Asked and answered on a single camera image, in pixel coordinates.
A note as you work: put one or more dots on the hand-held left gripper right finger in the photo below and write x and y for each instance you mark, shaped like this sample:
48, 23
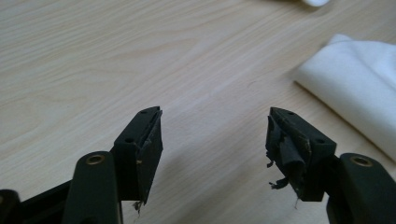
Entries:
300, 152

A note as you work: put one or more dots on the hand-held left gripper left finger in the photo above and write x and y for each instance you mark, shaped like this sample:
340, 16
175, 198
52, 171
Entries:
137, 158

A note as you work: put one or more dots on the white folded cloth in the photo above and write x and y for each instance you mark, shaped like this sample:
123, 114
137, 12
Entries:
355, 90

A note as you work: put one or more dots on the small white object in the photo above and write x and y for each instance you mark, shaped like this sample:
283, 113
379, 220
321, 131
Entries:
316, 2

